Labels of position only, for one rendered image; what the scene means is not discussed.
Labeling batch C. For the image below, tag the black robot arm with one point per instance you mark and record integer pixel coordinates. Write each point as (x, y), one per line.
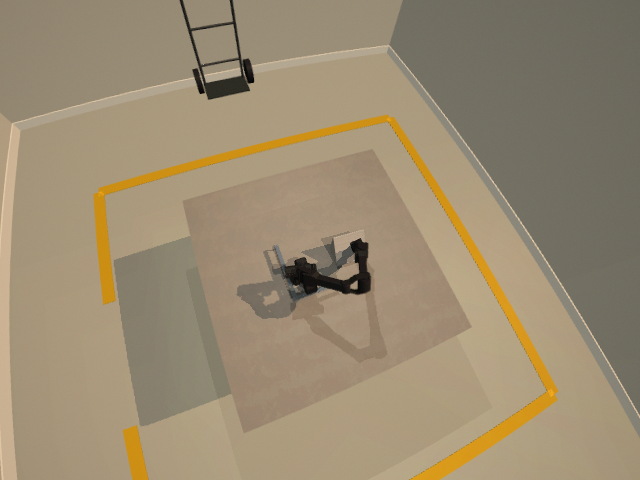
(307, 274)

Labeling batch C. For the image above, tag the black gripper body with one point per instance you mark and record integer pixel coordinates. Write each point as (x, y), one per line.
(307, 289)

